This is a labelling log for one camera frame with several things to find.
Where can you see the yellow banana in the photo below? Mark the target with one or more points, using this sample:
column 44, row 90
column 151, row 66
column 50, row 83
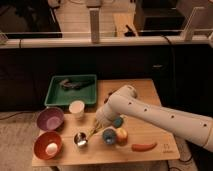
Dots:
column 91, row 132

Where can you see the red bowl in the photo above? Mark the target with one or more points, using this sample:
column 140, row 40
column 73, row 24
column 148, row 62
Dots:
column 43, row 141

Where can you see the blue plastic cup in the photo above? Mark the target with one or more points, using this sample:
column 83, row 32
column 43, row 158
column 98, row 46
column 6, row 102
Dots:
column 109, row 136

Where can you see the white egg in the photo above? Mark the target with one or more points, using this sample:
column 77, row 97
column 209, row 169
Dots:
column 51, row 149

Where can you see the white paper cup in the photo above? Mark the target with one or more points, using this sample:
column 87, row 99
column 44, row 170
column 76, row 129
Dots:
column 77, row 109

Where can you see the small metal cup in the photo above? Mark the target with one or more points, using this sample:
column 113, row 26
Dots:
column 80, row 139

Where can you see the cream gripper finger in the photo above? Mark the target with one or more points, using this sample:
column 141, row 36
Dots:
column 98, row 125

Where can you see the dark object in tray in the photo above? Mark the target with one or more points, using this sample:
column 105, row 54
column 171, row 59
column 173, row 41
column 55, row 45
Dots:
column 67, row 84

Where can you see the purple bowl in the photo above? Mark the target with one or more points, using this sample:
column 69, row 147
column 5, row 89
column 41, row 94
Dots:
column 50, row 119

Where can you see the orange apple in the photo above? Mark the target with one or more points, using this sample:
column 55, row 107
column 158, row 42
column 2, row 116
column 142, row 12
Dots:
column 122, row 135

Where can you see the green plastic tray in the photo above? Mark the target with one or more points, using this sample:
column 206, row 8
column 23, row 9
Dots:
column 56, row 96

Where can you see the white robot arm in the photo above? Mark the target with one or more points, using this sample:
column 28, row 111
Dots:
column 194, row 128

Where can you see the teal sponge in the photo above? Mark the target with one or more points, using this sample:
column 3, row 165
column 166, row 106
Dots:
column 117, row 123

